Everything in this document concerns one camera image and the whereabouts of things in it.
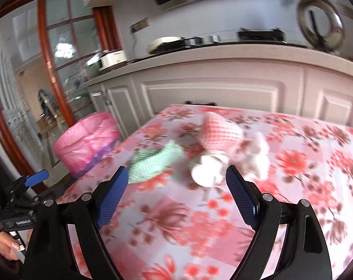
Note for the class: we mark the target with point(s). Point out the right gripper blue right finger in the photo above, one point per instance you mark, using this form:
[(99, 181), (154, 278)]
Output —
[(252, 204)]

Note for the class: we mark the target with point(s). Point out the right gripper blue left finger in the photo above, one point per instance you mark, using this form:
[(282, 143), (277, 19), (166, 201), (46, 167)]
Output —
[(103, 201)]

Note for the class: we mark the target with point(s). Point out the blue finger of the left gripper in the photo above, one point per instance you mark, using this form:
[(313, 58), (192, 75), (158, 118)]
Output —
[(37, 178)]

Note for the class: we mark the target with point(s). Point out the crushed white paper cup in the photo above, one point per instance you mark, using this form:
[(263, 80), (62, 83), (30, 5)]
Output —
[(209, 168)]

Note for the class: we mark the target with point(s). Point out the pink lined trash bin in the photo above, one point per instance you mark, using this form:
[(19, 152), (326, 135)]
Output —
[(83, 145)]

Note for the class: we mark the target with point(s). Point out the white kitchen base cabinets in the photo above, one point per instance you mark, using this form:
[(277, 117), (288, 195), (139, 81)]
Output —
[(273, 78)]

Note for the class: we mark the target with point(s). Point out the white small kitchen appliance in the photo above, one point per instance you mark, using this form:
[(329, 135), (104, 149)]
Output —
[(112, 59)]

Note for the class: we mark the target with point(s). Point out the person's left hand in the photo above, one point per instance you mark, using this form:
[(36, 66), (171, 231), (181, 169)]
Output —
[(9, 248)]

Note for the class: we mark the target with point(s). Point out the white foam net sleeve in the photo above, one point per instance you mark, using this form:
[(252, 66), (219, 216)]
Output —
[(256, 163)]

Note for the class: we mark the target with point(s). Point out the green zigzag cleaning cloth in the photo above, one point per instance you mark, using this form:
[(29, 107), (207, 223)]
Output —
[(148, 163)]

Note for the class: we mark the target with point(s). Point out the pink floral tablecloth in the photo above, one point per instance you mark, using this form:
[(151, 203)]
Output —
[(169, 227)]

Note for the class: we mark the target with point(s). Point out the white dining chair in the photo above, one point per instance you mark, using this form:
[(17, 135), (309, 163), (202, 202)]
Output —
[(48, 103)]

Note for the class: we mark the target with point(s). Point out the wooden framed glass door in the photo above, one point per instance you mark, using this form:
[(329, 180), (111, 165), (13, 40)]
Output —
[(48, 44)]

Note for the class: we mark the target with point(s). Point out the black gas stove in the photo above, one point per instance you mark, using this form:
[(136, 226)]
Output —
[(244, 36)]

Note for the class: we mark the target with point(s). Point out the white pan on stove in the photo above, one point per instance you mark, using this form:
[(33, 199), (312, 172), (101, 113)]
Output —
[(164, 44)]

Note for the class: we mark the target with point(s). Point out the steel pot lid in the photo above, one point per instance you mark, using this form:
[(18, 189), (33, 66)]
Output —
[(320, 24)]

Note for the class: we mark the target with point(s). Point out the wall power socket left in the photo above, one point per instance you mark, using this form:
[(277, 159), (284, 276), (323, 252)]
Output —
[(142, 24)]

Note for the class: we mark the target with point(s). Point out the wall power socket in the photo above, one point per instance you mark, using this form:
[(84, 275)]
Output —
[(142, 24), (347, 11)]

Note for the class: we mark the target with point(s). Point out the wall power socket right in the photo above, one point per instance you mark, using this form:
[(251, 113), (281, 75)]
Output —
[(347, 11)]

